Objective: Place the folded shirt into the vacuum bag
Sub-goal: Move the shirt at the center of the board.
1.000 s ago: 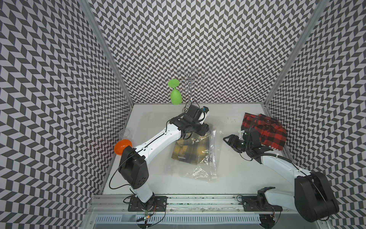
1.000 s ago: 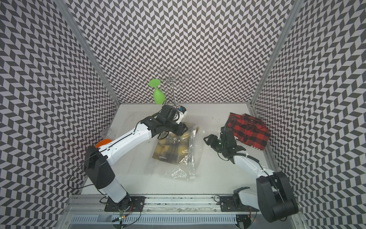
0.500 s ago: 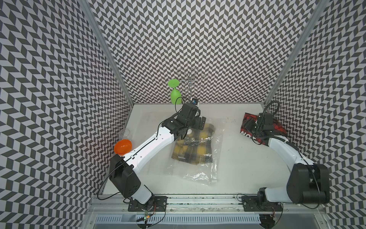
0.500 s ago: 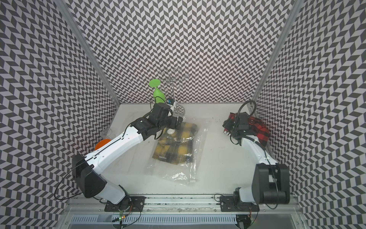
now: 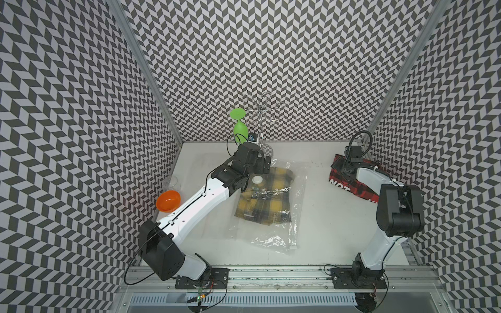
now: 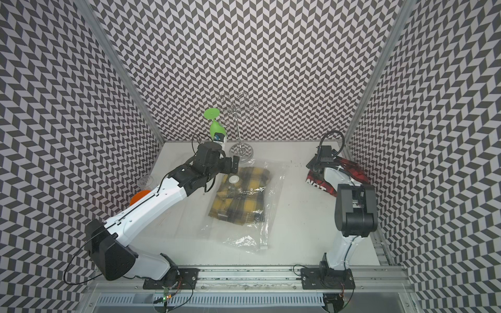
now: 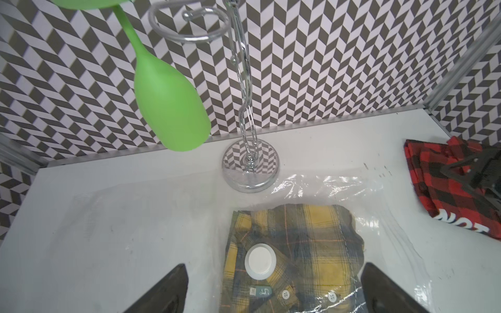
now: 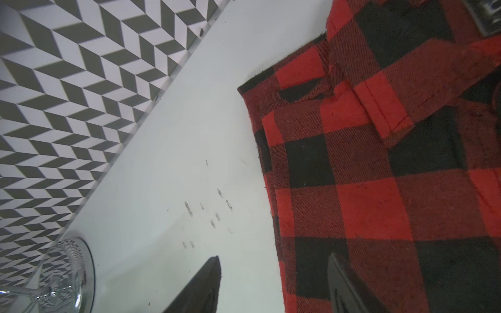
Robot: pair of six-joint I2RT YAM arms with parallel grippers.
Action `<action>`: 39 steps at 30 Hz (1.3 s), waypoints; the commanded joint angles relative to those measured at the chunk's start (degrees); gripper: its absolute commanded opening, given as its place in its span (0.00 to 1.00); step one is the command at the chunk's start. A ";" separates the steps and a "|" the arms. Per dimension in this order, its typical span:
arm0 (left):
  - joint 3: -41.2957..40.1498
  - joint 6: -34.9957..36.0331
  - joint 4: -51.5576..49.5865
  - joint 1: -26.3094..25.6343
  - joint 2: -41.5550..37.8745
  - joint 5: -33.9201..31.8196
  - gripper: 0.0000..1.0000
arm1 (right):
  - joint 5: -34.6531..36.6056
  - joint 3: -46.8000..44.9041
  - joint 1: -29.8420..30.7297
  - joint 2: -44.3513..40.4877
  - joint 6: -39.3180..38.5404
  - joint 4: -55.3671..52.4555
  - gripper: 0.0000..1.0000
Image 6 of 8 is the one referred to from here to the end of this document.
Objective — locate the orange plastic bowl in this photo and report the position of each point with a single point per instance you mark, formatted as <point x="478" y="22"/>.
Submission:
<point x="138" y="196"/>

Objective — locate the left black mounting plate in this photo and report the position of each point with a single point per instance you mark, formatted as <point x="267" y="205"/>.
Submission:
<point x="177" y="279"/>

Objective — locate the black mounting plate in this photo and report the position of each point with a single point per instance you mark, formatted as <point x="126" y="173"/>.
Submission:
<point x="317" y="279"/>
<point x="177" y="279"/>

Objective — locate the green plastic wine glass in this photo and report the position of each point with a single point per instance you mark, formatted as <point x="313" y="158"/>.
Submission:
<point x="212" y="114"/>

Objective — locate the white bag valve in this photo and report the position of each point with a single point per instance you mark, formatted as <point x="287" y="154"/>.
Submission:
<point x="234" y="179"/>

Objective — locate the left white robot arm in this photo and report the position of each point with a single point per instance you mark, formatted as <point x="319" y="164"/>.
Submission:
<point x="108" y="243"/>

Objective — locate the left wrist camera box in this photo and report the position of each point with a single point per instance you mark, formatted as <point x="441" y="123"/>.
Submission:
<point x="220" y="139"/>

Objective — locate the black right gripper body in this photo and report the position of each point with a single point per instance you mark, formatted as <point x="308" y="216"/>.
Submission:
<point x="313" y="164"/>

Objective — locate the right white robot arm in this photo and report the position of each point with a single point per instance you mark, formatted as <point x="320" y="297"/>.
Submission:
<point x="355" y="208"/>

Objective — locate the red plaid shirt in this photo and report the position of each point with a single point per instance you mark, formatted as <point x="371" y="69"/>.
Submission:
<point x="327" y="175"/>

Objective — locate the clear plastic cup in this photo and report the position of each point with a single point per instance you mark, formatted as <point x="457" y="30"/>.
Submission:
<point x="146" y="183"/>

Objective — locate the metal glass holder stand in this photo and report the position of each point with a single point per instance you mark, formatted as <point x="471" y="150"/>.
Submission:
<point x="238" y="109"/>

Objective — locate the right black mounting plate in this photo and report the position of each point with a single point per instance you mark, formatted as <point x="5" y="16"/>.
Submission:
<point x="317" y="279"/>

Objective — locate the clear plastic vacuum bag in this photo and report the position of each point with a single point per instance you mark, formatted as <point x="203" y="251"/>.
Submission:
<point x="251" y="238"/>

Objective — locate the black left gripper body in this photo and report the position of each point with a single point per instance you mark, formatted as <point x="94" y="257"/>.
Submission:
<point x="223" y="166"/>

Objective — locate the yellow plaid shirt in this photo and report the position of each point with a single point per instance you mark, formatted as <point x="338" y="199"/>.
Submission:
<point x="244" y="202"/>

